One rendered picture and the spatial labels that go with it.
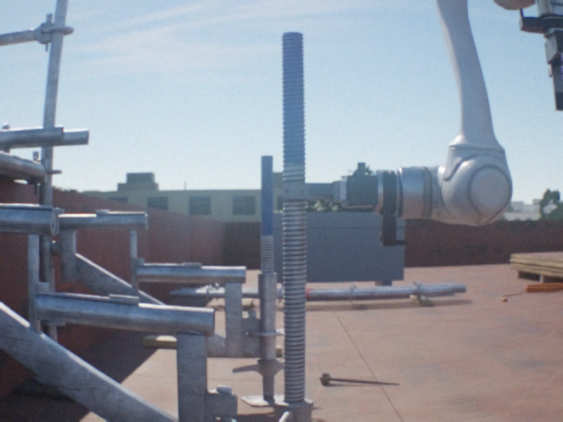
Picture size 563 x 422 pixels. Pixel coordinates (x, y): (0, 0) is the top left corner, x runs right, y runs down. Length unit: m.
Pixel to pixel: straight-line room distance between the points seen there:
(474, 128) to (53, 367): 0.85
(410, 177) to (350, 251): 5.94
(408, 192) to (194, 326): 0.42
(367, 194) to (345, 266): 5.97
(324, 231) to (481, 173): 6.13
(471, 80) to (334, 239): 6.04
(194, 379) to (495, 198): 0.60
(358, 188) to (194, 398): 0.45
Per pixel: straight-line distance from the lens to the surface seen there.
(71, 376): 1.42
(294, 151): 1.35
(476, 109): 1.24
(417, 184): 1.33
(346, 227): 7.26
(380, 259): 7.29
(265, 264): 2.43
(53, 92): 2.59
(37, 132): 2.29
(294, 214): 1.34
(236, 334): 2.45
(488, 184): 1.16
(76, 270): 2.52
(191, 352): 1.36
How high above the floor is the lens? 0.53
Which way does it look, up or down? 1 degrees up
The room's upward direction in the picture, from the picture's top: straight up
